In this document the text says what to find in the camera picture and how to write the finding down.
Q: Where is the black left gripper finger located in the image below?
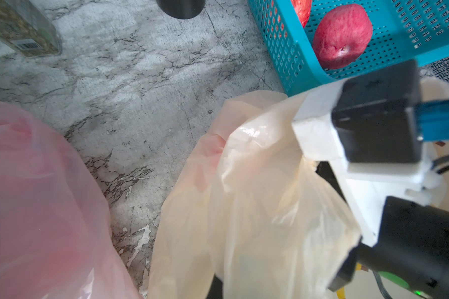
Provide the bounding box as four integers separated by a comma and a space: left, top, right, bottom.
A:
206, 275, 223, 299

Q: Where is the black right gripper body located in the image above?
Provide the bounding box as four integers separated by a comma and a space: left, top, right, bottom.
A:
317, 160, 449, 299

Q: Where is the cream banana print plastic bag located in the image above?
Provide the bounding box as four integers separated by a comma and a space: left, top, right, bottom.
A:
148, 91, 362, 299

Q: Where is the pink plastic bag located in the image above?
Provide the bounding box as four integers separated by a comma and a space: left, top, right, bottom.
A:
0, 102, 140, 299

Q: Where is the teal plastic basket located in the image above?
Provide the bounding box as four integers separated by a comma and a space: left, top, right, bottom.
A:
249, 1, 449, 96

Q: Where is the black cylindrical cup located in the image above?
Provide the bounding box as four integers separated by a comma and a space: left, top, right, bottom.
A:
156, 0, 206, 19

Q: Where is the glass herb spice jar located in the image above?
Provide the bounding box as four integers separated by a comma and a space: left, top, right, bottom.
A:
0, 1, 61, 57

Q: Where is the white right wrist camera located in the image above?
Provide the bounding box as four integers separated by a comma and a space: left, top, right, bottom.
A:
292, 60, 449, 247

